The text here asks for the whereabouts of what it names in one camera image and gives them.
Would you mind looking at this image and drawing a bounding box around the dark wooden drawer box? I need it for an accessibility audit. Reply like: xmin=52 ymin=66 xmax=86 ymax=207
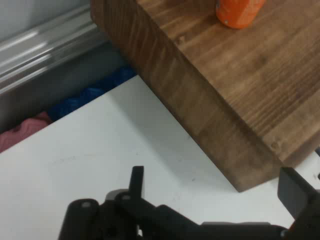
xmin=89 ymin=0 xmax=320 ymax=193

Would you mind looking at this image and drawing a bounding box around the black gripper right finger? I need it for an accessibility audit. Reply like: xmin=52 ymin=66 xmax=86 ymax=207
xmin=277 ymin=166 xmax=320 ymax=240

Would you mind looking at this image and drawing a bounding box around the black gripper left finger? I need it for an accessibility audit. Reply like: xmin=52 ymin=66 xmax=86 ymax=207
xmin=58 ymin=166 xmax=201 ymax=240

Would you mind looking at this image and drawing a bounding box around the aluminium frame rail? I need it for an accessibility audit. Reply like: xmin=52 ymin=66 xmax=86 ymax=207
xmin=0 ymin=4 xmax=108 ymax=95

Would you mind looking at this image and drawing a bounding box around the pink plastic bag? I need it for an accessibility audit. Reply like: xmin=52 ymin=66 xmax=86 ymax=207
xmin=0 ymin=111 xmax=53 ymax=153

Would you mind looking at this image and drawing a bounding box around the orange plastic bottle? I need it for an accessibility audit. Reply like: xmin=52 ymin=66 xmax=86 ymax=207
xmin=216 ymin=0 xmax=266 ymax=30

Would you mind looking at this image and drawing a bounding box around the blue crumpled cloth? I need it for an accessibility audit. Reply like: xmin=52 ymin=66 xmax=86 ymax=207
xmin=47 ymin=66 xmax=137 ymax=123

